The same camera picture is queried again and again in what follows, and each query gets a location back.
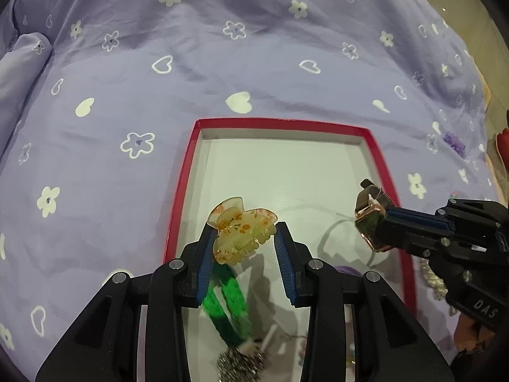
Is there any white pearl hair accessory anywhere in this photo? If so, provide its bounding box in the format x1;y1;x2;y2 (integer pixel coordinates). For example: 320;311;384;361
419;258;458;316

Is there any right hand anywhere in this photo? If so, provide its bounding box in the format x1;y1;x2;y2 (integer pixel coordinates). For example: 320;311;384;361
454;313;495;352

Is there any rose gold green watch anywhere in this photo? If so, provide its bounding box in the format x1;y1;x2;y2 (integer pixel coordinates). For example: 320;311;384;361
355;179;394;253

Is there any yellow floral hair claw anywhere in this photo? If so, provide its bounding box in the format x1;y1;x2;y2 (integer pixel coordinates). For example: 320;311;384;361
206;197;278;266

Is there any purple hair tie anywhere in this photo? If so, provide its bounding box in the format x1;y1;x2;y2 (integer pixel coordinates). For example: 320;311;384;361
333;264;365;277

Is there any green braided hair tie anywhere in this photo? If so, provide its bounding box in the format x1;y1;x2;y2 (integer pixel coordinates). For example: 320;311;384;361
200;264;252;349

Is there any purple floral bedsheet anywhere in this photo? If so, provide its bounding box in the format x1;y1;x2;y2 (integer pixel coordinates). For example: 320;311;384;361
1;0;499;380

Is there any purple flower hair clip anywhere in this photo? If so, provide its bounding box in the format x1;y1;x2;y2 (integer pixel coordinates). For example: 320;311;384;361
443;131;468;159

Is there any red white tray box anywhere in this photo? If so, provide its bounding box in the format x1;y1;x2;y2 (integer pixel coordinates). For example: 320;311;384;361
163;118;417;381

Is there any red cushion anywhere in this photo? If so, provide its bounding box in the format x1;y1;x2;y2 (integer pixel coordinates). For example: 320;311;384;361
495;128;509;172

